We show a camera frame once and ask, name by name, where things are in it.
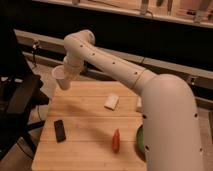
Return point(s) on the white rectangular block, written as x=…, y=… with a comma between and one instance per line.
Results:
x=111, y=101

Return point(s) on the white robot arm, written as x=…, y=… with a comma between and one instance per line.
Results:
x=172, y=139

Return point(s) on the black chair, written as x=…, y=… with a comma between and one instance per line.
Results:
x=20, y=92

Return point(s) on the small white bottle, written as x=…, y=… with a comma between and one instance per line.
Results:
x=138, y=105

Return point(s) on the white ceramic cup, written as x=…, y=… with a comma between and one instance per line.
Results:
x=62, y=79

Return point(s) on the green ceramic bowl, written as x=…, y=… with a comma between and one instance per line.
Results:
x=140, y=139

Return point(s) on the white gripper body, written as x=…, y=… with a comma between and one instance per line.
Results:
x=72, y=66

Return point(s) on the black rectangular block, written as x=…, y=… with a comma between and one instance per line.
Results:
x=59, y=131

